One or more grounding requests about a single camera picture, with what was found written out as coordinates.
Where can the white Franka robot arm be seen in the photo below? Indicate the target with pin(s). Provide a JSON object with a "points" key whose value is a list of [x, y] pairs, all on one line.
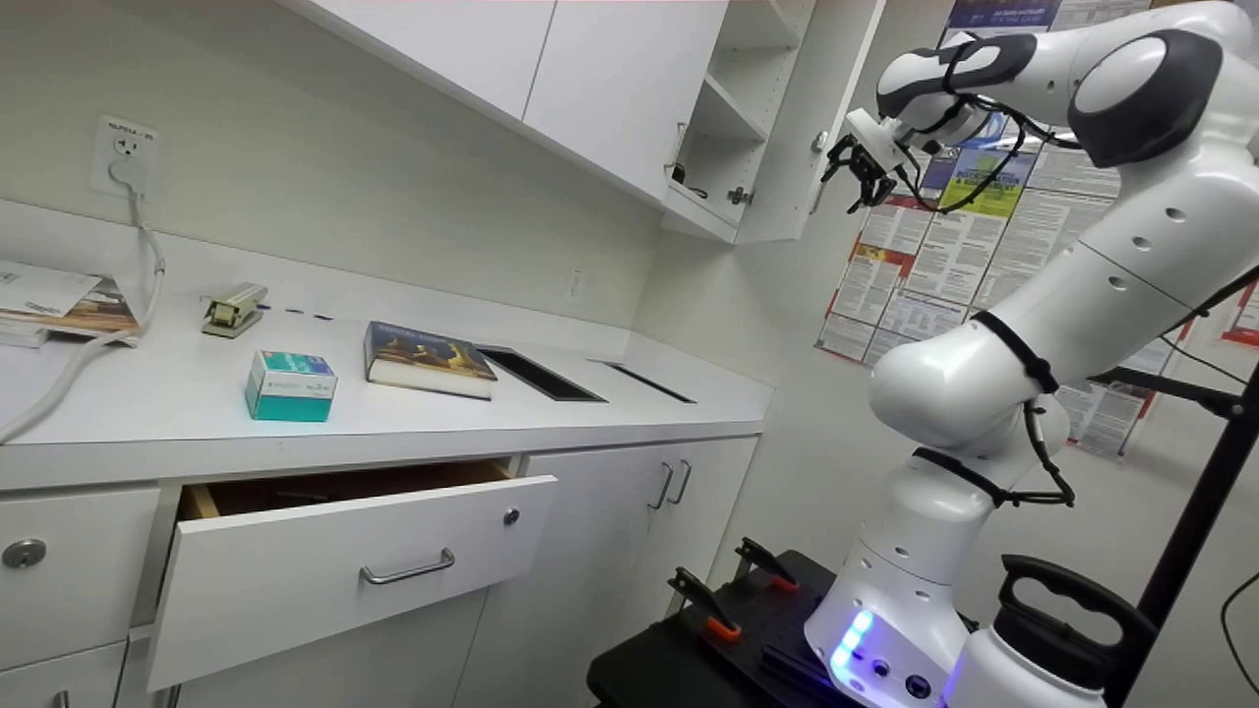
{"points": [[1154, 250]]}

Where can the small text wall poster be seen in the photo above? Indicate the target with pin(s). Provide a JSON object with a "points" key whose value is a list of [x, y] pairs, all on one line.
{"points": [[1116, 420]]}

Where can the white upper cabinet box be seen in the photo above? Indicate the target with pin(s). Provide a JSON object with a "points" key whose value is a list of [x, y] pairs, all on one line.
{"points": [[735, 145]]}

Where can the red white wall poster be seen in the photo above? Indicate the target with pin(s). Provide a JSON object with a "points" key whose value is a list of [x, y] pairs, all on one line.
{"points": [[1244, 317]]}

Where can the white drawer wooden interior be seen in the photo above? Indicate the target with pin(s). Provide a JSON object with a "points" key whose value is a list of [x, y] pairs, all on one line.
{"points": [[328, 576]]}

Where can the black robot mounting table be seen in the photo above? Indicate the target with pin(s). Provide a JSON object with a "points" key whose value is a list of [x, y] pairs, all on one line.
{"points": [[681, 671]]}

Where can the black orange bar clamp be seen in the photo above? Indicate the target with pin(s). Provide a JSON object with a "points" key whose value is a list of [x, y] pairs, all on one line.
{"points": [[711, 610], [768, 567]]}

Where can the stack of papers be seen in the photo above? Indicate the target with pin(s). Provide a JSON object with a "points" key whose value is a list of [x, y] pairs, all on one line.
{"points": [[65, 309]]}

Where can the white wall outlet with plug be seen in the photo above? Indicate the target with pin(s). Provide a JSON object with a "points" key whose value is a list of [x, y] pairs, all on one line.
{"points": [[122, 150]]}

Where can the purple wall poster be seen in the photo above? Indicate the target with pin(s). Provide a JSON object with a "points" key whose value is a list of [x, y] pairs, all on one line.
{"points": [[1005, 13]]}

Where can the hardcover book picture cover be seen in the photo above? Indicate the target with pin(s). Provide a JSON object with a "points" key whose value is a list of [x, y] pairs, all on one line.
{"points": [[428, 355]]}

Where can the large text wall poster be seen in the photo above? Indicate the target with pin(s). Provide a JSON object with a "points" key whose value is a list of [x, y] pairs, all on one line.
{"points": [[917, 288]]}

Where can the black camera stand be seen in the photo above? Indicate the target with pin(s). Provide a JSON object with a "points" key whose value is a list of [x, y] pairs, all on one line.
{"points": [[1202, 513]]}

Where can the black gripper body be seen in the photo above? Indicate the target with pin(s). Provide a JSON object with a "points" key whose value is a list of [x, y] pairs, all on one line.
{"points": [[878, 158]]}

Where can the white cabinet door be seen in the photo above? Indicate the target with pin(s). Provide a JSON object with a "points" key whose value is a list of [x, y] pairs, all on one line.
{"points": [[59, 684], [714, 513], [617, 82], [799, 132], [575, 563], [368, 663], [448, 41]]}

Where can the white drawer round lock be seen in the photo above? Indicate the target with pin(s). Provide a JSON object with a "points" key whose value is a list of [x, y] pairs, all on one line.
{"points": [[79, 576]]}

